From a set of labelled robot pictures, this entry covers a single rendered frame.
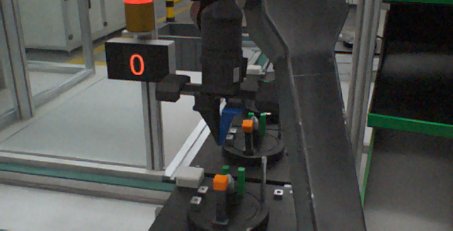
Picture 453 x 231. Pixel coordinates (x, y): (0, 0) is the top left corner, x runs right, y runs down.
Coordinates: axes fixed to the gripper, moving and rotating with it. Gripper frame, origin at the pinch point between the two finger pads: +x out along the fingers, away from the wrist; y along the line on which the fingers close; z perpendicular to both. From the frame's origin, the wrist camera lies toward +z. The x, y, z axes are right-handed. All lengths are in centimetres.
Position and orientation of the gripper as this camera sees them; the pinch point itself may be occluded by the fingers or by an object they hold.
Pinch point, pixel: (221, 124)
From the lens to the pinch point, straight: 67.4
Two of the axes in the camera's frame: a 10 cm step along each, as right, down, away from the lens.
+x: -0.1, 9.3, 3.8
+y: -9.7, -1.0, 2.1
